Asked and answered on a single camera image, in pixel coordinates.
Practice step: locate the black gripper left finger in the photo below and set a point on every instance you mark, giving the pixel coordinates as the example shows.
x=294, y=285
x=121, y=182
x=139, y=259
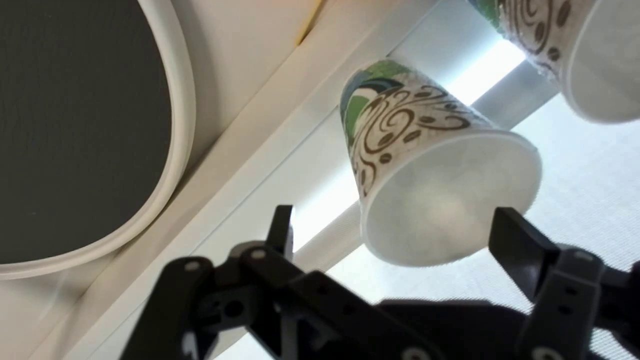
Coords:
x=294, y=314

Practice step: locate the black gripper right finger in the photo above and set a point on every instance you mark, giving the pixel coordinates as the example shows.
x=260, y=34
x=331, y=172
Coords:
x=573, y=292

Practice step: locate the patterned paper cup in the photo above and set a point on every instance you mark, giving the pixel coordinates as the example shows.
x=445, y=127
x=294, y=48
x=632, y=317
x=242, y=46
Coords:
x=588, y=48
x=430, y=170

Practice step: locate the round black white tray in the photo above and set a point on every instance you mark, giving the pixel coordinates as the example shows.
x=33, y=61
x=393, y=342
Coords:
x=96, y=127

